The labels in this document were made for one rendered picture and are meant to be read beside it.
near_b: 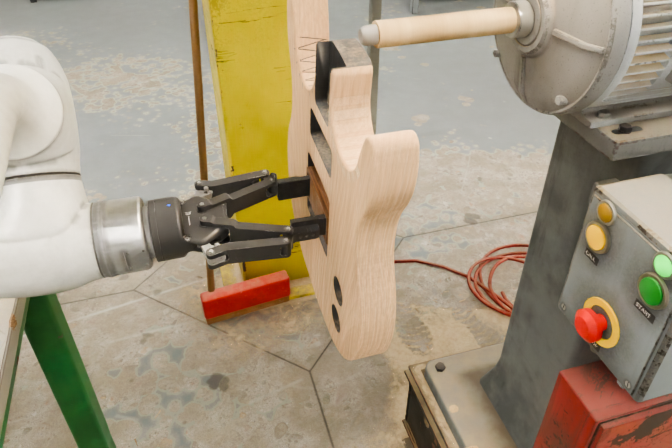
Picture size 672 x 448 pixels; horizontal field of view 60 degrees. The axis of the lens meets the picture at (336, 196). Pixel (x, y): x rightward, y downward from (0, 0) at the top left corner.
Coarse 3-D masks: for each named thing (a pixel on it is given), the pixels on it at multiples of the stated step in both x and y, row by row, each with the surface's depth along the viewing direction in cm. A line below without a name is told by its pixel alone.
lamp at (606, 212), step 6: (600, 204) 65; (606, 204) 64; (612, 204) 64; (600, 210) 65; (606, 210) 64; (612, 210) 64; (600, 216) 65; (606, 216) 64; (612, 216) 64; (606, 222) 65; (612, 222) 64
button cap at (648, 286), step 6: (642, 282) 61; (648, 282) 60; (654, 282) 59; (642, 288) 61; (648, 288) 60; (654, 288) 59; (660, 288) 59; (642, 294) 61; (648, 294) 60; (654, 294) 59; (660, 294) 59; (648, 300) 60; (654, 300) 59; (660, 300) 59
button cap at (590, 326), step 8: (576, 312) 70; (584, 312) 68; (592, 312) 68; (576, 320) 69; (584, 320) 68; (592, 320) 67; (600, 320) 68; (576, 328) 70; (584, 328) 68; (592, 328) 67; (600, 328) 67; (584, 336) 68; (592, 336) 67; (600, 336) 67
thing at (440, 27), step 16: (416, 16) 70; (432, 16) 70; (448, 16) 70; (464, 16) 71; (480, 16) 71; (496, 16) 71; (512, 16) 72; (384, 32) 68; (400, 32) 69; (416, 32) 69; (432, 32) 70; (448, 32) 70; (464, 32) 71; (480, 32) 72; (496, 32) 73
